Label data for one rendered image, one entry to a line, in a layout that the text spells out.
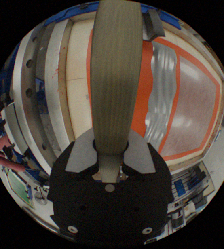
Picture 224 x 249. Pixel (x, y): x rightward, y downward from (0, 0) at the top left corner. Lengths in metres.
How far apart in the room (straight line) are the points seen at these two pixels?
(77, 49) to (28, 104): 0.15
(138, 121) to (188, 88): 0.18
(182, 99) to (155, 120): 0.10
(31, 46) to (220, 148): 4.08
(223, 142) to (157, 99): 3.71
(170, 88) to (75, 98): 0.22
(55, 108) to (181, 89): 0.30
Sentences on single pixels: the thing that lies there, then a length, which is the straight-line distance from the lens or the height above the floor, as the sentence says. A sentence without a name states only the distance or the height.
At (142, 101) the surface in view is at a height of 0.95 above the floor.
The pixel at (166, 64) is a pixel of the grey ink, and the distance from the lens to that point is 0.22.
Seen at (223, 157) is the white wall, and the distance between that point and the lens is 3.90.
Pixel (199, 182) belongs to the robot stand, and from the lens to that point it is 0.96.
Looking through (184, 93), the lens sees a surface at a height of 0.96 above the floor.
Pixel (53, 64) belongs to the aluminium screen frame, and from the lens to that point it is 0.19.
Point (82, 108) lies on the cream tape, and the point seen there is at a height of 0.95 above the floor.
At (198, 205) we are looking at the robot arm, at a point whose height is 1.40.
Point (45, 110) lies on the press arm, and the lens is 0.32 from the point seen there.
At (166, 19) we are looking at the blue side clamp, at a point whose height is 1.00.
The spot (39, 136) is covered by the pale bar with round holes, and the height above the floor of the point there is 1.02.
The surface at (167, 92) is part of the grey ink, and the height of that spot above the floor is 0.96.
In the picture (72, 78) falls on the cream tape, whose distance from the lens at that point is 0.20.
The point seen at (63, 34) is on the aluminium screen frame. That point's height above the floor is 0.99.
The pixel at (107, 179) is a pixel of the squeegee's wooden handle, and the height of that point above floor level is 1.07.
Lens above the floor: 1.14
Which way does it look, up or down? 62 degrees down
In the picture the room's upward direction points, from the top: 179 degrees clockwise
